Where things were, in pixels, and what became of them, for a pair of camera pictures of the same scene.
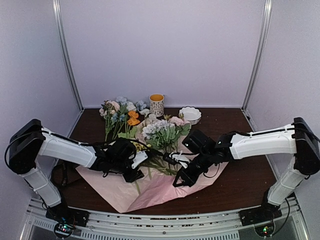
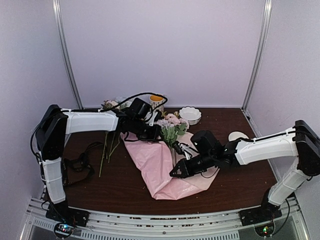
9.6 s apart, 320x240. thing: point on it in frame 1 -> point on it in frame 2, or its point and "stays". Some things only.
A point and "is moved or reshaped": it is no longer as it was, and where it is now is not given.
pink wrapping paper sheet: [127, 195] -> [157, 161]
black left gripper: [134, 176] -> [153, 136]
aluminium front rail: [223, 225] stays
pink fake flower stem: [182, 127] is moved or reshaped
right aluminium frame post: [259, 55] stays
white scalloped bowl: [191, 114] stays
